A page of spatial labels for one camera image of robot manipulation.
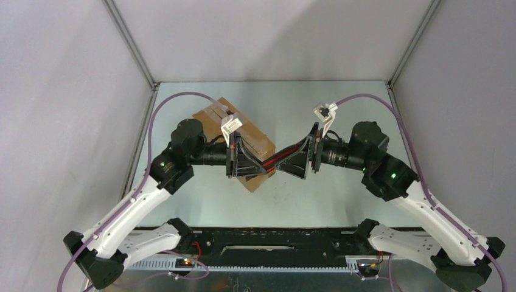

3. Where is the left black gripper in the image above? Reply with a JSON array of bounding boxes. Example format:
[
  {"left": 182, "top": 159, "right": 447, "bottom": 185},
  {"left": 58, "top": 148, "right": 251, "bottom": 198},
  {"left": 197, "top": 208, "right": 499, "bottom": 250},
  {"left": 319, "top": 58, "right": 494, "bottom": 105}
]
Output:
[{"left": 188, "top": 132, "right": 267, "bottom": 178}]

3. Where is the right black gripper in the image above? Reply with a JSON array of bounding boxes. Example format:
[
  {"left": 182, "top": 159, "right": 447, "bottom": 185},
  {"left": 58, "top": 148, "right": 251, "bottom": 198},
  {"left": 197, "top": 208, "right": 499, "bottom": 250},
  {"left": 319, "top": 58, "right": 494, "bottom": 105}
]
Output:
[{"left": 274, "top": 123, "right": 371, "bottom": 179}]

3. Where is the red black utility knife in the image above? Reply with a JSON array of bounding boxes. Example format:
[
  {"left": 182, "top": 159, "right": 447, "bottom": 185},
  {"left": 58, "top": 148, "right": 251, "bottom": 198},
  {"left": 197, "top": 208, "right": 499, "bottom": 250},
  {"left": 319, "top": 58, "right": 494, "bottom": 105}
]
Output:
[{"left": 262, "top": 144, "right": 301, "bottom": 173}]

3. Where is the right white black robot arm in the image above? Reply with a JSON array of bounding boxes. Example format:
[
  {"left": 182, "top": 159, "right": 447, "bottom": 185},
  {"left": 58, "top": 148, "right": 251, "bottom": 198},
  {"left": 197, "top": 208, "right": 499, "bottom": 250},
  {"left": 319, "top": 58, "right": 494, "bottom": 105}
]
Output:
[{"left": 270, "top": 122, "right": 505, "bottom": 291}]

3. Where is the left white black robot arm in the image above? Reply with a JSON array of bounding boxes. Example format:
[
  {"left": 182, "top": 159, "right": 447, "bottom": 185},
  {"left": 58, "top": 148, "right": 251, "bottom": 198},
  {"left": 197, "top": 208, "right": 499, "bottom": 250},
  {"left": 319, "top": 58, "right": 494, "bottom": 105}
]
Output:
[{"left": 63, "top": 114, "right": 267, "bottom": 290}]

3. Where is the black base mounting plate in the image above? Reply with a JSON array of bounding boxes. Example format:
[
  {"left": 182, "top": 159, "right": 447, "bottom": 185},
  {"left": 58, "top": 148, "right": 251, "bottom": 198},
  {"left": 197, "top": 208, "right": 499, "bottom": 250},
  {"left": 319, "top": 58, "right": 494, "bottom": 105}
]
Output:
[{"left": 173, "top": 228, "right": 382, "bottom": 268}]

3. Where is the left small circuit board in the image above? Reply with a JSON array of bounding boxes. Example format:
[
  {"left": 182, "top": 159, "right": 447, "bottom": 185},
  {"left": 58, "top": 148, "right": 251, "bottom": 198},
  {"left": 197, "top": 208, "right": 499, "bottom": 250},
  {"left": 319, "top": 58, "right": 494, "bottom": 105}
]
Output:
[{"left": 174, "top": 258, "right": 197, "bottom": 269}]

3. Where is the small circuit board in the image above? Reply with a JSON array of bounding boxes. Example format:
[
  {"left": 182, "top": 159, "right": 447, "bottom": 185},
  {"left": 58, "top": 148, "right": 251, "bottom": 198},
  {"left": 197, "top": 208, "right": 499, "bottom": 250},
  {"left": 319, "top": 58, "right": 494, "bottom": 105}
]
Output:
[
  {"left": 358, "top": 263, "right": 381, "bottom": 273},
  {"left": 174, "top": 258, "right": 197, "bottom": 269}
]

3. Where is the right small circuit board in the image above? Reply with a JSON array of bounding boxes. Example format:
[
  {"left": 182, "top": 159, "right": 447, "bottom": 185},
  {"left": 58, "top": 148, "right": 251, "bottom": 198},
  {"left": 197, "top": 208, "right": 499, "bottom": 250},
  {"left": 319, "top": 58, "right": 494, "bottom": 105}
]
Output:
[{"left": 358, "top": 263, "right": 381, "bottom": 273}]

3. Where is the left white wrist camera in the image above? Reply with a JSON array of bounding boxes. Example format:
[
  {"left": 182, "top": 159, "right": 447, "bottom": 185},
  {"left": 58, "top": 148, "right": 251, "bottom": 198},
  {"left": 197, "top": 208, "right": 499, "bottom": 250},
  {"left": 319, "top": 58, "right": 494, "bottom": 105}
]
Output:
[{"left": 220, "top": 113, "right": 243, "bottom": 148}]

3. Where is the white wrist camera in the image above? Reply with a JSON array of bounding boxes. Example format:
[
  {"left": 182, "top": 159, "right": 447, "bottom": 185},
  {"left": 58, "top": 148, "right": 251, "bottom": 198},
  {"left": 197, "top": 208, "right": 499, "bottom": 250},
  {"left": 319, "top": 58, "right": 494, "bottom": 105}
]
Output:
[
  {"left": 220, "top": 113, "right": 243, "bottom": 148},
  {"left": 313, "top": 103, "right": 338, "bottom": 137}
]

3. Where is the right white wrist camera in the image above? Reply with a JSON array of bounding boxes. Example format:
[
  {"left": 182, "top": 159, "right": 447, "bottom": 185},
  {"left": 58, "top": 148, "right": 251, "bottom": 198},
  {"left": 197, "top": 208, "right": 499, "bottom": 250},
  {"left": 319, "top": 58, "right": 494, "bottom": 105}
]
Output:
[{"left": 313, "top": 103, "right": 338, "bottom": 137}]

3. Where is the grey slotted cable duct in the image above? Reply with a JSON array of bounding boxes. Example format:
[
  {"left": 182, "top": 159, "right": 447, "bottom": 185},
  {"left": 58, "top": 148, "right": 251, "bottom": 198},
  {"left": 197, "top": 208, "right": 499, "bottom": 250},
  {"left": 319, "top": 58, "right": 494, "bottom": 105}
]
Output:
[{"left": 127, "top": 257, "right": 358, "bottom": 273}]

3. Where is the aluminium frame rail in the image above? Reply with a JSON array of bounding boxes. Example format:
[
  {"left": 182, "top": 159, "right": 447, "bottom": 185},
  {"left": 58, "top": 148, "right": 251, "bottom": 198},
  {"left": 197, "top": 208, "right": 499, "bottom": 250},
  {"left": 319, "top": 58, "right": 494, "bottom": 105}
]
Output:
[{"left": 102, "top": 0, "right": 158, "bottom": 91}]

